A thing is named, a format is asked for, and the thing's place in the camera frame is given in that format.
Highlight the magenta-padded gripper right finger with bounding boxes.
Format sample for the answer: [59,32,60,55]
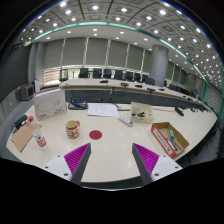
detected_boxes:
[131,143,184,186]

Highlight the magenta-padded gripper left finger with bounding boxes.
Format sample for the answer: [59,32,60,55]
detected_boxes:
[42,143,92,186]

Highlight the clear red-capped water bottle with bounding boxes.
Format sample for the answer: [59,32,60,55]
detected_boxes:
[27,115,49,151]

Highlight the open red-sided cardboard box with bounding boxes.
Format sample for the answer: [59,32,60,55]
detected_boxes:
[150,121,190,159]

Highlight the red and cream patterned mug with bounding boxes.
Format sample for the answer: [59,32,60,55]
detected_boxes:
[65,119,81,140]

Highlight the flat round red coaster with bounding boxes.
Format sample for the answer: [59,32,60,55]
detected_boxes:
[88,129,103,141]

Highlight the white remote control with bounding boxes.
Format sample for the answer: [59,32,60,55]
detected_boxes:
[118,115,135,128]

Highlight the white desk organiser box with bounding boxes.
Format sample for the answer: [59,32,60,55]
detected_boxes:
[129,101,155,124]

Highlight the white paper sheets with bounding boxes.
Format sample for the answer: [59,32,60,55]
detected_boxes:
[87,102,120,118]

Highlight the brown paper envelope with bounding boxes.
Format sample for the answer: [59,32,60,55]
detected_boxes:
[9,123,43,153]

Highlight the white cardboard paper box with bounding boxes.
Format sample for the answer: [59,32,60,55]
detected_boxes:
[32,87,68,122]

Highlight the long curved conference desk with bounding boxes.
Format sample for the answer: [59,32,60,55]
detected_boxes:
[59,78,209,113]

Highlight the black power adapter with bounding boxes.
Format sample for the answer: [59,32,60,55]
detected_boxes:
[13,114,29,130]

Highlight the grey box monitor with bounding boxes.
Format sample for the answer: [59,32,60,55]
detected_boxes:
[19,83,36,102]

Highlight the row of black office chairs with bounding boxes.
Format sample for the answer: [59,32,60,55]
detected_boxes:
[59,67,204,98]

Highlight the group of ceiling lights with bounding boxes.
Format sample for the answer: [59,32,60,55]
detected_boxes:
[19,1,223,88]

